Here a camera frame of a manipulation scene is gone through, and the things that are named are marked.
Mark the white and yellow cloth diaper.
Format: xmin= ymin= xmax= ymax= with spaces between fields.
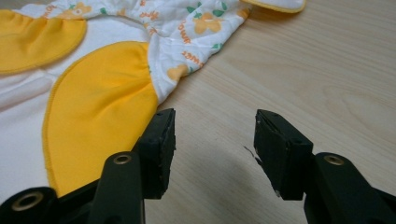
xmin=0 ymin=0 xmax=307 ymax=198

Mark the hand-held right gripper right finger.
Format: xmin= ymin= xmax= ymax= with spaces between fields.
xmin=253 ymin=108 xmax=314 ymax=202

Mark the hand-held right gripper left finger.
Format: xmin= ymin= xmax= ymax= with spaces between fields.
xmin=132 ymin=107 xmax=177 ymax=201

